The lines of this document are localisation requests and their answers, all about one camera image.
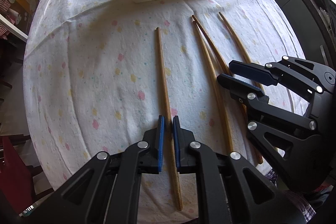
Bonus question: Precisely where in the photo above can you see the dark wooden chopstick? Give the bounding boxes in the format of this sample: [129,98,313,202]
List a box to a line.
[191,14,264,164]

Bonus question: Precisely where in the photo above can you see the brown wooden chopstick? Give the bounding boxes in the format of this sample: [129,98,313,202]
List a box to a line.
[155,27,183,211]

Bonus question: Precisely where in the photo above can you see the light wooden chopstick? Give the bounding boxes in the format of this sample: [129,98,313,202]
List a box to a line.
[193,20,234,153]

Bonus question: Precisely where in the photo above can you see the red chair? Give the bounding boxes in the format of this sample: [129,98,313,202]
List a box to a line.
[1,136,35,214]

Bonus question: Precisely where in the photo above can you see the white floral tablecloth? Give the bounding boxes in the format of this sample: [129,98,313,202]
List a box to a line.
[22,0,309,224]

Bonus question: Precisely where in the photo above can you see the sliding glass door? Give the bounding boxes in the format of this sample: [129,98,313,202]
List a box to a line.
[1,0,40,42]

